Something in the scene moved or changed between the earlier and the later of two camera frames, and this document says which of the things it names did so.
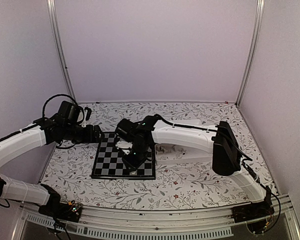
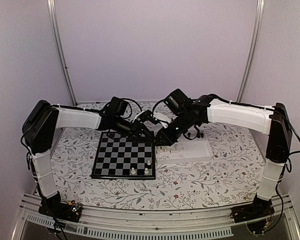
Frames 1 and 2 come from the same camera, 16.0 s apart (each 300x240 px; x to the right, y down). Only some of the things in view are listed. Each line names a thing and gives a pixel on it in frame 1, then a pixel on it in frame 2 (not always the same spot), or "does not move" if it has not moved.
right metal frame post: [259, 23] does not move
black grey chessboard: [108, 163] does not move
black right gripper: [134, 166] → [168, 140]
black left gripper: [95, 138] → [138, 129]
